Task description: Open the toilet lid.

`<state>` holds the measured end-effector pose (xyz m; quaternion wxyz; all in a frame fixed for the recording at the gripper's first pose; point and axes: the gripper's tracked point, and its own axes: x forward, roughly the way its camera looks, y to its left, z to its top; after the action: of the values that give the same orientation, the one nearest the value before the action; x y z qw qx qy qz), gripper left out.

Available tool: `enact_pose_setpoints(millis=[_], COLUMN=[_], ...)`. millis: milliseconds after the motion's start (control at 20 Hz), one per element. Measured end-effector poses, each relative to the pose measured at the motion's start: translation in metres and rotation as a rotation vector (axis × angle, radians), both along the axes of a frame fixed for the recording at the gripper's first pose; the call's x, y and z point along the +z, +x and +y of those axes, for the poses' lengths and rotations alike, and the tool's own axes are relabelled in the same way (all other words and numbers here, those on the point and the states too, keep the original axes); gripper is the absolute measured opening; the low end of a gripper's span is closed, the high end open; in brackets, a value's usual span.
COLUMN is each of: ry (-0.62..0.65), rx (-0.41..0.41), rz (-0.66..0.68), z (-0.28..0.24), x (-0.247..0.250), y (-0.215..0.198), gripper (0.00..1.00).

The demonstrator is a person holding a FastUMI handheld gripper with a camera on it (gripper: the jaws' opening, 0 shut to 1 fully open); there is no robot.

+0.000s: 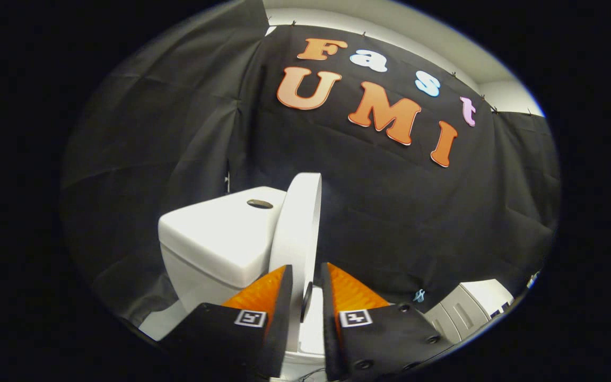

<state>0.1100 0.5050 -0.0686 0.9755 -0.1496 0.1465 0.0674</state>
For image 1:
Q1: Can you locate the black backdrop cloth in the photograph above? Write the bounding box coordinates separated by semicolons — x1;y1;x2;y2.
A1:
60;0;562;329

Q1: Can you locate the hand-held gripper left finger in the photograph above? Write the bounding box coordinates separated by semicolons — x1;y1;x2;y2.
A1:
160;264;294;379

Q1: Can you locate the white toilet tank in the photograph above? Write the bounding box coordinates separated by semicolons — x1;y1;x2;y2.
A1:
158;186;288;315

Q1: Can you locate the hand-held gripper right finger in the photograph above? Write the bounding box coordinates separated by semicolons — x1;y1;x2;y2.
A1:
320;262;455;381

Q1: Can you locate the white toilet lid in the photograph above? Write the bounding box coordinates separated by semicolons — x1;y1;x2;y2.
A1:
268;172;323;353

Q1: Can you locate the white drawer cabinet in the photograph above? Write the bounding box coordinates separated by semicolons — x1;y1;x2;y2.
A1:
424;279;516;346

